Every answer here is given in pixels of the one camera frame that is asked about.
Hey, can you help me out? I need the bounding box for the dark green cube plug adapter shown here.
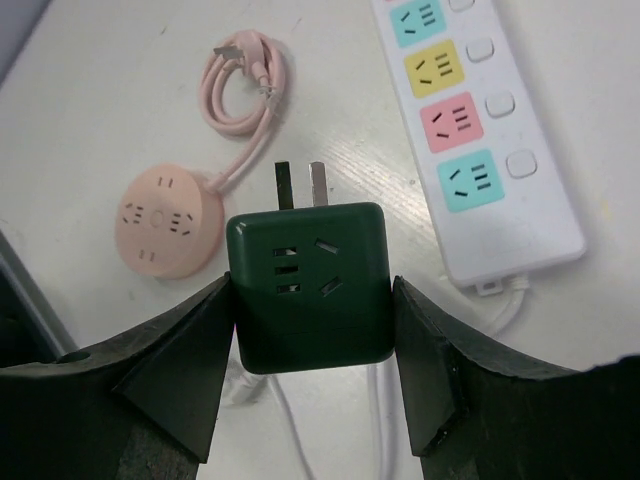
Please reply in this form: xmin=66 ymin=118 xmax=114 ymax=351
xmin=226 ymin=162 xmax=394 ymax=375

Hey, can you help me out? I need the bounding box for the pink coiled hub cable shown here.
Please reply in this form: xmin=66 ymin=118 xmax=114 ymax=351
xmin=200 ymin=30 xmax=290 ymax=194

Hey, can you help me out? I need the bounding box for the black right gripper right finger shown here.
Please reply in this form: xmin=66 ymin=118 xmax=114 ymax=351
xmin=393 ymin=278 xmax=639 ymax=479

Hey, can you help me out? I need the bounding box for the white power strip cable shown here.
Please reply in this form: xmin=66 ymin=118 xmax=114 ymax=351
xmin=269 ymin=287 xmax=529 ymax=480

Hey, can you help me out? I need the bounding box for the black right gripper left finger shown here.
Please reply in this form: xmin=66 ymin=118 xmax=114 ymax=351
xmin=1 ymin=276 xmax=233 ymax=479

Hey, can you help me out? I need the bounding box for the pink round socket hub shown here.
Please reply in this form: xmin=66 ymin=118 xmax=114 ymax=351
xmin=115 ymin=164 xmax=224 ymax=280

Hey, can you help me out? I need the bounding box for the white multicolour power strip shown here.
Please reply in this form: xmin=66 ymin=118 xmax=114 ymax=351
xmin=372 ymin=0 xmax=586 ymax=288

